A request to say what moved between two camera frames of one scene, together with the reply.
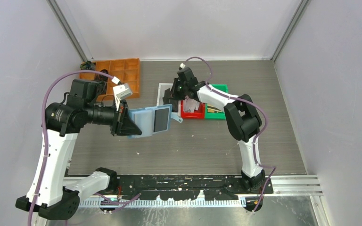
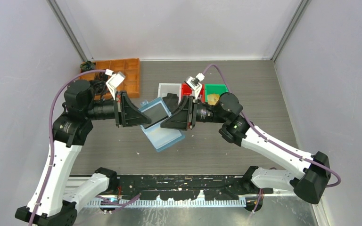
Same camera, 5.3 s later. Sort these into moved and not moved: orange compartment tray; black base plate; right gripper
Moved: right gripper
Not moved: orange compartment tray; black base plate
